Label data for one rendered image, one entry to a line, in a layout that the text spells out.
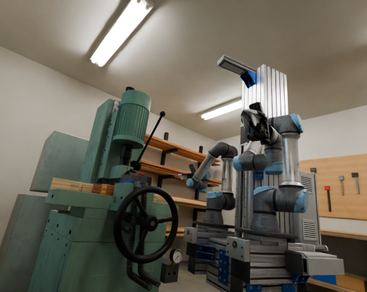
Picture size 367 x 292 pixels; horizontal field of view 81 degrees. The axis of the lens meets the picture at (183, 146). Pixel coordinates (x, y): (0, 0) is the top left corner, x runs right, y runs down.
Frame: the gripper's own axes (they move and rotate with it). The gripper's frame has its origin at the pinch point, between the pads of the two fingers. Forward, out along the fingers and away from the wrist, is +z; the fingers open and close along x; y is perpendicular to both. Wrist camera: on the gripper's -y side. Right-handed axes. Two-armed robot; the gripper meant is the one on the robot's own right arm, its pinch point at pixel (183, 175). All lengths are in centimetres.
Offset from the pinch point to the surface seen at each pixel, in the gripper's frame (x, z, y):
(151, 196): -89, -83, 20
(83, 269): -112, -74, 48
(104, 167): -98, -48, 5
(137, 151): -74, -40, -9
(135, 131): -89, -66, -14
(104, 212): -106, -74, 27
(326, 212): 237, -51, 45
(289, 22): 48, -100, -141
